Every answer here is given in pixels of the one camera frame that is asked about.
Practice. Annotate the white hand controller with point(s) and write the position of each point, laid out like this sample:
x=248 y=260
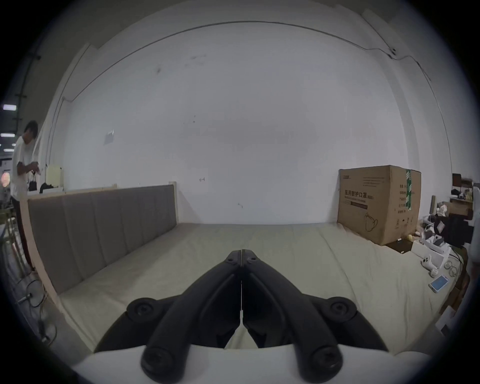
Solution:
x=428 y=261

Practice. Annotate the grey padded headboard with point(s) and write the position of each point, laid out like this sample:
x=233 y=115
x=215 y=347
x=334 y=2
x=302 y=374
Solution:
x=101 y=225

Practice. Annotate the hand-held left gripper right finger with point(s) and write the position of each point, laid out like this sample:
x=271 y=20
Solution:
x=288 y=300

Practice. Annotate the bed with beige sheet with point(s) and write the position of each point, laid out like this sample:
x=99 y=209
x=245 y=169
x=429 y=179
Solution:
x=337 y=270

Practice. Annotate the white box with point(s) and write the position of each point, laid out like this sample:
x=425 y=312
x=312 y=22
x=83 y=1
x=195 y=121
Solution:
x=427 y=248

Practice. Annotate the white smartphone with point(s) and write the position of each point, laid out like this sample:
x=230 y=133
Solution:
x=439 y=283

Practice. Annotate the brown cardboard carton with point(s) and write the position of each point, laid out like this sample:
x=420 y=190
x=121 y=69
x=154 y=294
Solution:
x=378 y=204

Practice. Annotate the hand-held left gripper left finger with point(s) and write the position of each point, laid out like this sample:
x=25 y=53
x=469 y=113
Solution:
x=195 y=300

